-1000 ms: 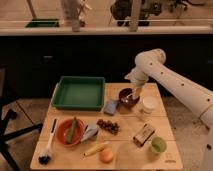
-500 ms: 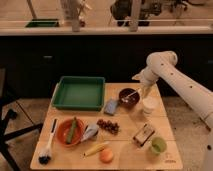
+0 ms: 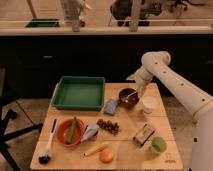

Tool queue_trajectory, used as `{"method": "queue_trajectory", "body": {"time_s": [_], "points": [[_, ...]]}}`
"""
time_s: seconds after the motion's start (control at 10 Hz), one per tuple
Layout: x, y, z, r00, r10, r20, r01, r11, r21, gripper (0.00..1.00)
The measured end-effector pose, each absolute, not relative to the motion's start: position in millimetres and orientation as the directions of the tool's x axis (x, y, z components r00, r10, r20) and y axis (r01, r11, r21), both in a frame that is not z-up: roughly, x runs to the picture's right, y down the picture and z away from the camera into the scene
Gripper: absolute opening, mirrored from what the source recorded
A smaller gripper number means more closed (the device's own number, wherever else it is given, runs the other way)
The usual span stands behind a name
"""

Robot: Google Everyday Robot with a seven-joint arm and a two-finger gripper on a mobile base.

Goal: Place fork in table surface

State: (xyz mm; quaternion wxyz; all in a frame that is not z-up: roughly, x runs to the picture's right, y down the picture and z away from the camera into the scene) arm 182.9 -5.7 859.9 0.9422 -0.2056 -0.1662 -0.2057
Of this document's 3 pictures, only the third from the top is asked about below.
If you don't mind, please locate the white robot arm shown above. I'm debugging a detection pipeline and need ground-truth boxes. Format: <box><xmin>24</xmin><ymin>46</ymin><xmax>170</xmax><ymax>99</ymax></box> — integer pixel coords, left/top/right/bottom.
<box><xmin>127</xmin><ymin>51</ymin><xmax>213</xmax><ymax>171</ymax></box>

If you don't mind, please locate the white paper cup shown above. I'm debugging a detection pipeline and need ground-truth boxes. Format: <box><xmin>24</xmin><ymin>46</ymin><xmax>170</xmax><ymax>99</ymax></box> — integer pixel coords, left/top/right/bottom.
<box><xmin>142</xmin><ymin>96</ymin><xmax>157</xmax><ymax>114</ymax></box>

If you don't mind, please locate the dark red bowl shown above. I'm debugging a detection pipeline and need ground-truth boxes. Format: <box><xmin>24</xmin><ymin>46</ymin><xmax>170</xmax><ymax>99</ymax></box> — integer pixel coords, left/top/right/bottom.
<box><xmin>118</xmin><ymin>88</ymin><xmax>139</xmax><ymax>108</ymax></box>

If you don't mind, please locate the blue sponge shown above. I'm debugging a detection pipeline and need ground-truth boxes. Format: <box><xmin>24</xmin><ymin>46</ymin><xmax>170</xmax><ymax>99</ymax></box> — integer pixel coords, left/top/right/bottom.
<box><xmin>104</xmin><ymin>99</ymin><xmax>118</xmax><ymax>115</ymax></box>

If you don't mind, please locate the wooden folding table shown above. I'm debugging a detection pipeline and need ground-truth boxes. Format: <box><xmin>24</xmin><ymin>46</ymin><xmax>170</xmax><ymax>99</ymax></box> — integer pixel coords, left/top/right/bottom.
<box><xmin>30</xmin><ymin>83</ymin><xmax>183</xmax><ymax>171</ymax></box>

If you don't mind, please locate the bunch of dark grapes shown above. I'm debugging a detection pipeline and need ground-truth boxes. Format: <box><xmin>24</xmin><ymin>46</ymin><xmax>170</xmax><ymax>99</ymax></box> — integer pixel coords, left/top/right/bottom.
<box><xmin>97</xmin><ymin>119</ymin><xmax>119</xmax><ymax>135</ymax></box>

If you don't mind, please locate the green cup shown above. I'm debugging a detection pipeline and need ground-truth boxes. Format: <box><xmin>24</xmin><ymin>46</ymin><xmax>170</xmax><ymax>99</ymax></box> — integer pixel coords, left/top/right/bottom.
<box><xmin>150</xmin><ymin>137</ymin><xmax>167</xmax><ymax>155</ymax></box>

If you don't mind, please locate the green plastic tray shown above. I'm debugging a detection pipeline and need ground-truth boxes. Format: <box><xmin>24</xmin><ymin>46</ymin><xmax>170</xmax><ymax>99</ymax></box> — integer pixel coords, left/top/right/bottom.
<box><xmin>52</xmin><ymin>76</ymin><xmax>105</xmax><ymax>111</ymax></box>

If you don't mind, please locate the yellow corn cob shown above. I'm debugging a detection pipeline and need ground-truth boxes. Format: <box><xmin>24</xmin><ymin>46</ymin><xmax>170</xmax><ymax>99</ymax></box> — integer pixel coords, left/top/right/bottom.
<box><xmin>84</xmin><ymin>142</ymin><xmax>108</xmax><ymax>156</ymax></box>

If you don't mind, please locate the orange fruit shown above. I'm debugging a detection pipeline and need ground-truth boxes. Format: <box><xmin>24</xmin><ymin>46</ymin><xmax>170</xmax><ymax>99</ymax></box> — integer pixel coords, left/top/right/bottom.
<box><xmin>99</xmin><ymin>148</ymin><xmax>113</xmax><ymax>163</ymax></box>

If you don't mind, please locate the green cucumber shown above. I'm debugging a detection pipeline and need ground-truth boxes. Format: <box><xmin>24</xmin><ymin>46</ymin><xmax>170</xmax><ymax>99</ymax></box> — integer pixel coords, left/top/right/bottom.
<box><xmin>66</xmin><ymin>117</ymin><xmax>77</xmax><ymax>144</ymax></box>

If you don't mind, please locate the orange plate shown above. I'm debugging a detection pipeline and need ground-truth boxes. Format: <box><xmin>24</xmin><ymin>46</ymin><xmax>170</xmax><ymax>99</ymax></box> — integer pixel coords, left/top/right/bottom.
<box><xmin>56</xmin><ymin>119</ymin><xmax>84</xmax><ymax>148</ymax></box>

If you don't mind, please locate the black white dish brush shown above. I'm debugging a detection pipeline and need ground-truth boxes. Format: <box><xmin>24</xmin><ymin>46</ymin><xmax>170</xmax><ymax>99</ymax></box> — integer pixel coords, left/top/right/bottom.
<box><xmin>38</xmin><ymin>119</ymin><xmax>57</xmax><ymax>165</ymax></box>

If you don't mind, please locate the distant green tray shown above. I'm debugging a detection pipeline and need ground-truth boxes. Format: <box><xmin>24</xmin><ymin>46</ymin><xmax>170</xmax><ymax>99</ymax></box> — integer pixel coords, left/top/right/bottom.
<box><xmin>26</xmin><ymin>19</ymin><xmax>59</xmax><ymax>28</ymax></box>

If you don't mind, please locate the black office chair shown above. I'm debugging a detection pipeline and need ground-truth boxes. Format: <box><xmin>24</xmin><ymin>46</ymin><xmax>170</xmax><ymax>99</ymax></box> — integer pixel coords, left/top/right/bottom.
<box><xmin>0</xmin><ymin>68</ymin><xmax>43</xmax><ymax>171</ymax></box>

